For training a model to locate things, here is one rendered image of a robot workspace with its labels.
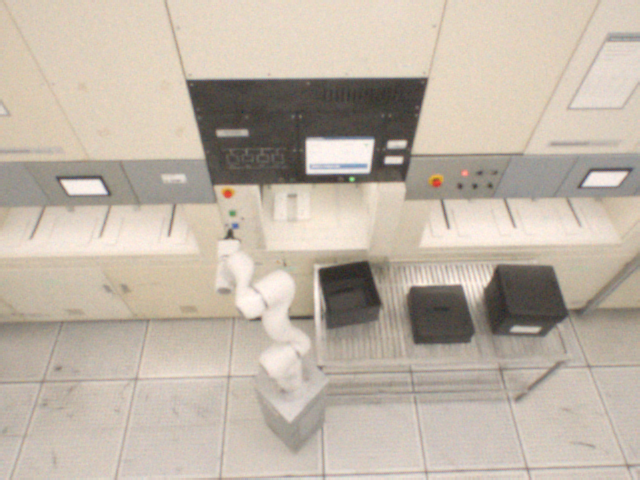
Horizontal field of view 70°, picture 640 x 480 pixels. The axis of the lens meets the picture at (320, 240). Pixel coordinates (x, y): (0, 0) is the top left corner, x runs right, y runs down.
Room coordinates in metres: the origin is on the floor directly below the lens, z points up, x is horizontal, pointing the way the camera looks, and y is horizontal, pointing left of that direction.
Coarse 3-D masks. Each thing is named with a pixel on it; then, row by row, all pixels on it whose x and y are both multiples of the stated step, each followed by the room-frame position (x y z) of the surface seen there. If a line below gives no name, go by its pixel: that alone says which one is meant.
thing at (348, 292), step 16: (320, 272) 1.27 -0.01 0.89; (336, 272) 1.29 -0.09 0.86; (352, 272) 1.31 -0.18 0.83; (368, 272) 1.29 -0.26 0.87; (320, 288) 1.19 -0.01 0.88; (336, 288) 1.25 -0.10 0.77; (352, 288) 1.24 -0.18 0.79; (368, 288) 1.25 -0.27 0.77; (336, 304) 1.15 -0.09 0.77; (352, 304) 1.15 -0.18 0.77; (368, 304) 1.14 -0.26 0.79; (336, 320) 1.02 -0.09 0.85; (352, 320) 1.03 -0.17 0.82; (368, 320) 1.05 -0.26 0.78
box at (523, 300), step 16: (496, 272) 1.24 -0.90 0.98; (512, 272) 1.22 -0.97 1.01; (528, 272) 1.22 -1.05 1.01; (544, 272) 1.22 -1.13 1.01; (496, 288) 1.17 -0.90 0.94; (512, 288) 1.13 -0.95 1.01; (528, 288) 1.13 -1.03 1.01; (544, 288) 1.13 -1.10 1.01; (560, 288) 1.13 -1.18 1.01; (496, 304) 1.11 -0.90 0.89; (512, 304) 1.04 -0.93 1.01; (528, 304) 1.04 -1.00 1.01; (544, 304) 1.04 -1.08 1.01; (560, 304) 1.05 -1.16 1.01; (496, 320) 1.04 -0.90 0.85; (512, 320) 0.99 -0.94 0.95; (528, 320) 0.99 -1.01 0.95; (544, 320) 0.99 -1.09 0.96; (560, 320) 0.98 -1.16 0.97; (544, 336) 0.99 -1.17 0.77
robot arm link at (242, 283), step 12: (240, 252) 0.93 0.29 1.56; (228, 264) 0.90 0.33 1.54; (240, 264) 0.88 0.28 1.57; (252, 264) 0.89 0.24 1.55; (240, 276) 0.83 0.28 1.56; (252, 276) 0.86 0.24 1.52; (240, 288) 0.78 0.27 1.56; (252, 288) 0.79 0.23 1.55; (240, 300) 0.74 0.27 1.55; (252, 300) 0.74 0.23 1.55; (264, 300) 0.75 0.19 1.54; (240, 312) 0.71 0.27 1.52; (252, 312) 0.71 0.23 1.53
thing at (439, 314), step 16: (416, 288) 1.21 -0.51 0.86; (432, 288) 1.21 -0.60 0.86; (448, 288) 1.21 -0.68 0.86; (416, 304) 1.11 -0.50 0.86; (432, 304) 1.11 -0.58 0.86; (448, 304) 1.11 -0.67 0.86; (464, 304) 1.12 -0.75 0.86; (416, 320) 1.02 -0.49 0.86; (432, 320) 1.02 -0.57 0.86; (448, 320) 1.02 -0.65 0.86; (464, 320) 1.03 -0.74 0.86; (416, 336) 0.96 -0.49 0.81; (432, 336) 0.94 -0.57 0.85; (448, 336) 0.95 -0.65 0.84; (464, 336) 0.95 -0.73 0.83
